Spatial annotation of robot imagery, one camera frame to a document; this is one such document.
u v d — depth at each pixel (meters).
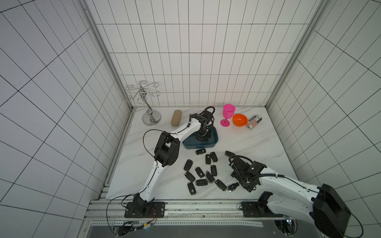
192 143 0.97
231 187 0.79
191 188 0.79
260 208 0.64
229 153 0.92
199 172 0.85
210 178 0.83
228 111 0.97
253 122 1.07
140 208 0.63
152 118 1.13
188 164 0.88
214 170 0.85
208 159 0.90
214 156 0.91
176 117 1.10
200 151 0.94
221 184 0.80
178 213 0.73
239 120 1.07
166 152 0.59
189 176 0.83
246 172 0.61
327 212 0.40
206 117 0.80
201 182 0.81
